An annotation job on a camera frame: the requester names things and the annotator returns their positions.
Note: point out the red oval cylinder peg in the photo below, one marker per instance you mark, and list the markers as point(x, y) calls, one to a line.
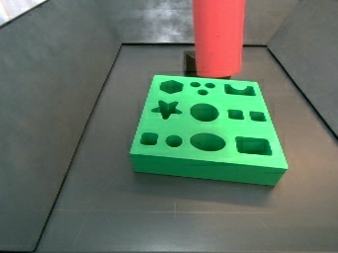
point(218, 35)

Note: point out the green shape sorting board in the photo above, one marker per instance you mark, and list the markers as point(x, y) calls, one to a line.
point(206, 129)

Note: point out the black curved peg holder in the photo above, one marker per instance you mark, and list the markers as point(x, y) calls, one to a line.
point(188, 63)

